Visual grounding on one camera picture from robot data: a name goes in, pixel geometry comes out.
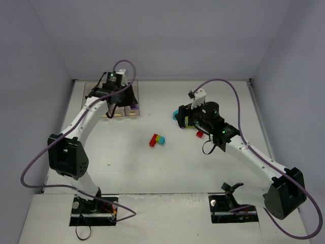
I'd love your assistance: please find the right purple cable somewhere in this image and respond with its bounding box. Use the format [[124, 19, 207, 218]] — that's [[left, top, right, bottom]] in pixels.
[[191, 78, 322, 240]]

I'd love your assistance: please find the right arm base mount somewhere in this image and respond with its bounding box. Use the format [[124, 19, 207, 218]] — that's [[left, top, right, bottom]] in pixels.
[[208, 183, 258, 224]]

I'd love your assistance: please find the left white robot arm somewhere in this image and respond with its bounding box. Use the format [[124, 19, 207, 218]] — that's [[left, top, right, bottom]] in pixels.
[[48, 69, 138, 201]]

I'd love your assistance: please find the purple lego brick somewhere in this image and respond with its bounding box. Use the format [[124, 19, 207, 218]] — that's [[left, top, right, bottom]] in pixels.
[[130, 104, 139, 110]]

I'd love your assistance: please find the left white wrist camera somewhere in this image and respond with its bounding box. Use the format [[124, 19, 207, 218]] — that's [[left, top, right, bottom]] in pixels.
[[117, 69, 128, 86]]

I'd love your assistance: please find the small red lego brick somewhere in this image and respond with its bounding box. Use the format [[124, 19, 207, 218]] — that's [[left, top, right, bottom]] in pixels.
[[196, 131, 204, 138]]

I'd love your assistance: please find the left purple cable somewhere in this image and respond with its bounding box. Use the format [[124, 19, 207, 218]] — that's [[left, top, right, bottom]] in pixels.
[[20, 59, 137, 223]]

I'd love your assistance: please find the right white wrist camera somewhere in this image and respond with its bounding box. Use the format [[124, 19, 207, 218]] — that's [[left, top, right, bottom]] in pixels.
[[188, 88, 207, 110]]

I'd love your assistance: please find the red green teal brick stack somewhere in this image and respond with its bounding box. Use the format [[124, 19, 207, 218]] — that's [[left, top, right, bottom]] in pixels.
[[149, 134, 166, 147]]

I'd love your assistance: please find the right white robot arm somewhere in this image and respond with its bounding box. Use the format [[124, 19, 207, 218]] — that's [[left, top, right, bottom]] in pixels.
[[175, 102, 307, 220]]

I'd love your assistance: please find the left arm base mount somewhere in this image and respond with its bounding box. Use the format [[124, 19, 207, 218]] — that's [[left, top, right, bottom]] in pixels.
[[69, 195, 118, 227]]

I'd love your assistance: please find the teal rounded lego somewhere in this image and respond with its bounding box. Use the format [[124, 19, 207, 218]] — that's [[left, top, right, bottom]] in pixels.
[[173, 110, 179, 120]]

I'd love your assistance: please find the purple cable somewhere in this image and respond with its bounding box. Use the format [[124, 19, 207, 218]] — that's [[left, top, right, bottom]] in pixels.
[[191, 78, 322, 240], [20, 59, 137, 223]]

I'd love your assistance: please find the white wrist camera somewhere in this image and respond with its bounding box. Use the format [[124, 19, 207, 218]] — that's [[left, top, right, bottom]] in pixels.
[[188, 88, 207, 110], [117, 69, 128, 86]]

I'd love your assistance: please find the lime green lego brick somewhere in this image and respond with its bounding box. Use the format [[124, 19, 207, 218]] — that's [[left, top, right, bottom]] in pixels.
[[185, 116, 194, 129]]

